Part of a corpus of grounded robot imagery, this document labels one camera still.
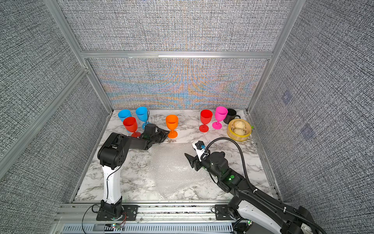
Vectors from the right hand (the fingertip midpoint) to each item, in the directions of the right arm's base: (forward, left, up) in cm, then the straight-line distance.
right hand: (190, 147), depth 73 cm
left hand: (+24, +12, -20) cm, 33 cm away
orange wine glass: (+24, +11, -9) cm, 28 cm away
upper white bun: (+28, -36, -17) cm, 48 cm away
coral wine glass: (+19, +36, -5) cm, 41 cm away
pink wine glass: (+30, -21, -8) cm, 38 cm away
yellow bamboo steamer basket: (+20, -29, -19) cm, 40 cm away
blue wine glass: (+30, +44, -8) cm, 53 cm away
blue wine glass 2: (+30, +32, -8) cm, 45 cm away
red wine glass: (+26, -11, -8) cm, 30 cm away
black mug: (+35, -31, -15) cm, 49 cm away
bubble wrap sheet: (-8, +10, -19) cm, 23 cm away
